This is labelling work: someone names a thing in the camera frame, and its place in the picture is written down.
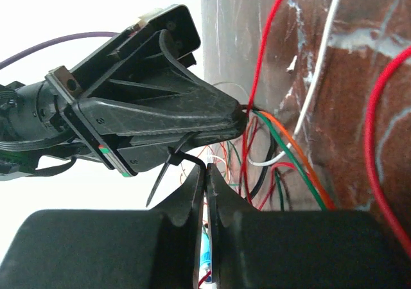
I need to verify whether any green wire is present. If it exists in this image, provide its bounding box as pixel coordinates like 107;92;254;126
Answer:
224;107;328;211

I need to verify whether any white wire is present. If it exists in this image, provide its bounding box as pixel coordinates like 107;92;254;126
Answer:
205;0;349;171

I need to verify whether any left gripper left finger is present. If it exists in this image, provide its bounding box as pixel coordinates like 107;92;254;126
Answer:
1;165;206;288

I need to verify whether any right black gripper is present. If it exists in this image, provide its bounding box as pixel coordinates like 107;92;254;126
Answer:
15;3;250;177

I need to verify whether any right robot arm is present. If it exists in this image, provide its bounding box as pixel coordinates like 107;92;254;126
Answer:
1;4;247;177

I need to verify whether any red wire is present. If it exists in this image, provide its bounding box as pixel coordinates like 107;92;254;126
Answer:
197;0;411;289

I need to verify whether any orange wire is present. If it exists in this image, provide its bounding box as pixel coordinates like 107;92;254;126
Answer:
240;110;337;211

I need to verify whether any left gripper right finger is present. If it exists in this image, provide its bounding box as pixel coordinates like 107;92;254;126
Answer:
205;164;410;288

